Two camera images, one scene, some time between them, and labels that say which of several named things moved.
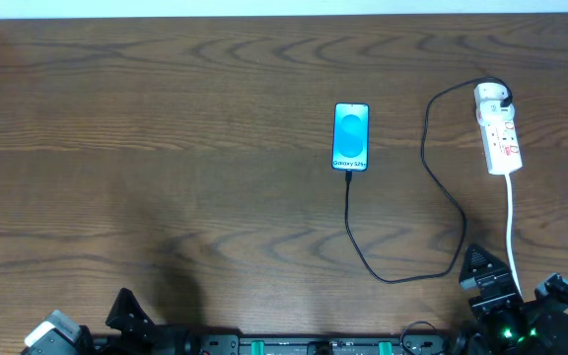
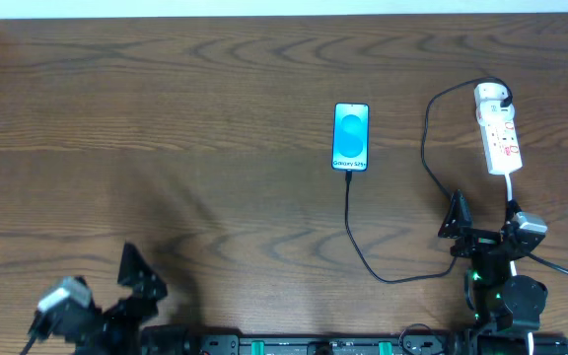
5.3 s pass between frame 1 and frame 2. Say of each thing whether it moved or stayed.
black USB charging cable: stayed
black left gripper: moved
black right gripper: moved
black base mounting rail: stayed
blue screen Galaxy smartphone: stayed
